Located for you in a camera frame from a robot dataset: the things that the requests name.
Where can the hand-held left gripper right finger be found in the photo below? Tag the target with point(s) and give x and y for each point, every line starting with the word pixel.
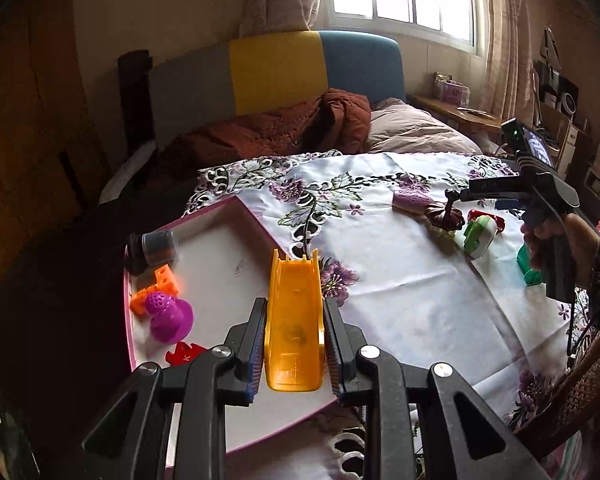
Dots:
pixel 332 360

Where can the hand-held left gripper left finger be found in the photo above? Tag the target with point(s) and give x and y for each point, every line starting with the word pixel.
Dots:
pixel 256 360

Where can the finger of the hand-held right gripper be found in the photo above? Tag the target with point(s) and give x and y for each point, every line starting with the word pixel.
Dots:
pixel 510 204
pixel 490 187

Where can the red metal cylinder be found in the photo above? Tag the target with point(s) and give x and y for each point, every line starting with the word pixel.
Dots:
pixel 500 222

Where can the brown pumpkin ornament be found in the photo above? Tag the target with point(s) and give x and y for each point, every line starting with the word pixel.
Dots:
pixel 450 220

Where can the orange toy slide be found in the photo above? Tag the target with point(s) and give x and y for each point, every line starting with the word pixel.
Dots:
pixel 292 320

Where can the red puzzle piece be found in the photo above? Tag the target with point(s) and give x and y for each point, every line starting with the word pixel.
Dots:
pixel 182 355

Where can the purple perforated toy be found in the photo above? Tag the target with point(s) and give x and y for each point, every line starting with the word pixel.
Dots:
pixel 172 320

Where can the pink cardboard box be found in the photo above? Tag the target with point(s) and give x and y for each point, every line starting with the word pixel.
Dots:
pixel 230 240

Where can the orange toy block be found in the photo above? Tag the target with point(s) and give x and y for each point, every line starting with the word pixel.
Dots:
pixel 162 280

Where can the black and silver jar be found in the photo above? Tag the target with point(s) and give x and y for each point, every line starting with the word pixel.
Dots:
pixel 157 250

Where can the person's right hand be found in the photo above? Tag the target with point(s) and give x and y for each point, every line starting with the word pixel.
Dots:
pixel 582 245

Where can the green and white toy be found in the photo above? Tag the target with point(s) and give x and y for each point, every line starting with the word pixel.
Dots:
pixel 480 235

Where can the green toy stamp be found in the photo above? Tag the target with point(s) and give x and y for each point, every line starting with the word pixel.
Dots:
pixel 527 262

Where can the wooden desk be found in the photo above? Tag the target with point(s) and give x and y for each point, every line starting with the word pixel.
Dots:
pixel 460 115

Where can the purple oval soap case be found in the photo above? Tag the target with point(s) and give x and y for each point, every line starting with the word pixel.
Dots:
pixel 410 200

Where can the cluttered shelf unit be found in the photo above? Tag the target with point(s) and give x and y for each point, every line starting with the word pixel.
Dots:
pixel 570 100

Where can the beige pillow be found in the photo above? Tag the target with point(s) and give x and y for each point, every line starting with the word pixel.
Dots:
pixel 420 125

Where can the floral embroidered white tablecloth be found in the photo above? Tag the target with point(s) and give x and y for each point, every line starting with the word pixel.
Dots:
pixel 405 285

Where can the purple box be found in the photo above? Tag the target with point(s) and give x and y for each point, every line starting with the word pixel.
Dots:
pixel 452 89

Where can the beige patterned curtain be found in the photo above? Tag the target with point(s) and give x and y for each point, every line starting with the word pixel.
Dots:
pixel 505 35

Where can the wicker chair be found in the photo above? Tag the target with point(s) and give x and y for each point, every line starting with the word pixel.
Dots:
pixel 580 395

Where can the brown quilted jacket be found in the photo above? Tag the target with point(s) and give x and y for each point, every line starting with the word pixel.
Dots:
pixel 260 132

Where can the white chair armrest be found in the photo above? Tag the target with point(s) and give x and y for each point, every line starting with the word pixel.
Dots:
pixel 130 167

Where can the grey yellow blue headboard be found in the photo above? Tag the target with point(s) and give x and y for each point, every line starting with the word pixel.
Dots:
pixel 275 75

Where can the wooden wardrobe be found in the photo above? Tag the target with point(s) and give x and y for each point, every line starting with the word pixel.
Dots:
pixel 30 135

